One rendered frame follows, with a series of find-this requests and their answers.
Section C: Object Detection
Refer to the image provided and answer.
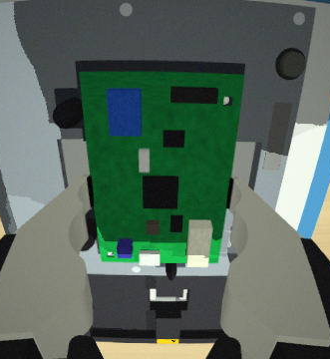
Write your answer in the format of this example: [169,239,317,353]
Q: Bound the green circuit board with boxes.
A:
[79,72,244,267]

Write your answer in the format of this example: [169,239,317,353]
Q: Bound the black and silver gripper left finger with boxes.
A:
[0,175,94,359]

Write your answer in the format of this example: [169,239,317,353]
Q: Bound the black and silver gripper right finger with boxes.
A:
[220,177,330,359]

